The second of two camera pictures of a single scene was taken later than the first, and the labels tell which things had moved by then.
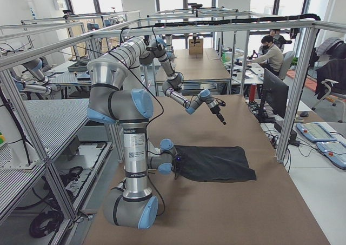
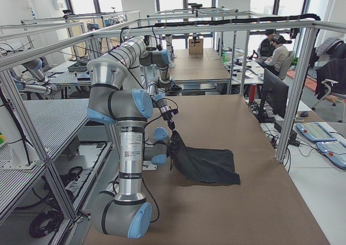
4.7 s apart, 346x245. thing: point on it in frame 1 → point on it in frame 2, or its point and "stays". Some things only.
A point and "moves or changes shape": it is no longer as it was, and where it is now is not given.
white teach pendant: (315, 131) stays
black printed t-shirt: (212, 164) moves or changes shape
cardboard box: (198, 49) stays
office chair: (332, 71) stays
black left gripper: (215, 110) → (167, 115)
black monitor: (275, 92) stays
